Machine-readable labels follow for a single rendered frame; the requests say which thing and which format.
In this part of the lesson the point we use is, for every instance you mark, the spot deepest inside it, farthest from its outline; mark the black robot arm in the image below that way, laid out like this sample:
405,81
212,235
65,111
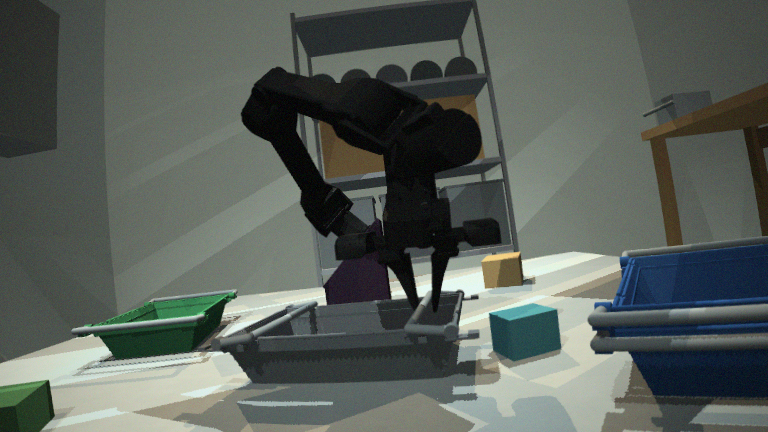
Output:
420,142

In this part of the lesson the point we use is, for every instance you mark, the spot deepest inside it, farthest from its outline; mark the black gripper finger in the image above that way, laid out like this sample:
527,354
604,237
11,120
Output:
403,269
439,264

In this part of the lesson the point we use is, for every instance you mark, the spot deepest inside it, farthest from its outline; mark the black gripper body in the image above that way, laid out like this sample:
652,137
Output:
476,232

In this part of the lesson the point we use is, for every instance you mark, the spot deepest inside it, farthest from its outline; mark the brown block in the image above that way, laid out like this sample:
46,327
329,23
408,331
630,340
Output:
502,270

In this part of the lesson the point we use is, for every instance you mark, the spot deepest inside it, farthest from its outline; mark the green plastic tray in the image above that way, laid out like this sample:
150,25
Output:
164,325

